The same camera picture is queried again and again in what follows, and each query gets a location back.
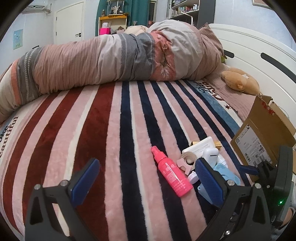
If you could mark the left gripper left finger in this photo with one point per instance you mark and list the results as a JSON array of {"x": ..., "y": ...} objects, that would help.
[{"x": 41, "y": 220}]

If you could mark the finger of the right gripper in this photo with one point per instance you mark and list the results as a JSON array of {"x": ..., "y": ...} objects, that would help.
[{"x": 251, "y": 170}]

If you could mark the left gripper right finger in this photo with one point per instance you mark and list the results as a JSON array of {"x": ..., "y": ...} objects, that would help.
[{"x": 243, "y": 211}]

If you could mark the light blue plastic device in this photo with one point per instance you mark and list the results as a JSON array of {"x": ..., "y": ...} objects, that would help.
[{"x": 225, "y": 173}]

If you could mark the blue white contact lens case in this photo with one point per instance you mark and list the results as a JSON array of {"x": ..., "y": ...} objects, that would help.
[{"x": 193, "y": 177}]

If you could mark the beige tape dispenser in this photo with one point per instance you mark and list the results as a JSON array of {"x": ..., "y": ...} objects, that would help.
[{"x": 186, "y": 162}]

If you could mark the pink spray bottle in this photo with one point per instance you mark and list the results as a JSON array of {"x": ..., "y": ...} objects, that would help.
[{"x": 171, "y": 172}]

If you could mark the small white pump bottle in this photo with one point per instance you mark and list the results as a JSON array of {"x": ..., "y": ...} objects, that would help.
[{"x": 221, "y": 160}]

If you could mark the white earbuds case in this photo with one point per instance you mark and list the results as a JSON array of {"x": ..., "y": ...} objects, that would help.
[{"x": 211, "y": 156}]

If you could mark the brown cardboard box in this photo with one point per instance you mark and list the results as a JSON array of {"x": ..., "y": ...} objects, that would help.
[{"x": 263, "y": 132}]

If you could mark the white rectangular power bank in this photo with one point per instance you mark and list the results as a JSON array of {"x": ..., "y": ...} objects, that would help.
[{"x": 199, "y": 147}]

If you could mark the pink ribbed pillow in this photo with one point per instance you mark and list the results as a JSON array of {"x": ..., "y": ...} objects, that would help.
[{"x": 240, "y": 102}]

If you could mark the brown plush toy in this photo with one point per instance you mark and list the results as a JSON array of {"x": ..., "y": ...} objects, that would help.
[{"x": 240, "y": 81}]

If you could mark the white bed headboard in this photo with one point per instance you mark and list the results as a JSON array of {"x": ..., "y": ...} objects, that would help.
[{"x": 269, "y": 61}]

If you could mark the green plush toy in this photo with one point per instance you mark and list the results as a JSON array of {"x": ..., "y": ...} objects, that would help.
[{"x": 223, "y": 58}]

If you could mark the rolled pink grey duvet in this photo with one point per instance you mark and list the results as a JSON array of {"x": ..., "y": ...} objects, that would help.
[{"x": 167, "y": 51}]

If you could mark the dark bookshelf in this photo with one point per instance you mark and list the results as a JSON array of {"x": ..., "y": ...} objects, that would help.
[{"x": 194, "y": 12}]

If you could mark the magenta box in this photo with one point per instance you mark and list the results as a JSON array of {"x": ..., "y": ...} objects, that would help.
[{"x": 105, "y": 31}]

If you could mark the white door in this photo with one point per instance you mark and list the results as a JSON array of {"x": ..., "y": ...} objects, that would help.
[{"x": 68, "y": 27}]

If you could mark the teal curtain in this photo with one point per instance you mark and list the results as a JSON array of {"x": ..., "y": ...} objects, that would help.
[{"x": 138, "y": 10}]

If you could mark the yellow shelf desk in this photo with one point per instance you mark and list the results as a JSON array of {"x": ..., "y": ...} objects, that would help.
[{"x": 115, "y": 22}]

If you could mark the white air conditioner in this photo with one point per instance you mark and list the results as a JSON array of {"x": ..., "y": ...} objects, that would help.
[{"x": 38, "y": 6}]

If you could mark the blue wall poster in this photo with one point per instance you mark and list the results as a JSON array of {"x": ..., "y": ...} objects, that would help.
[{"x": 18, "y": 39}]

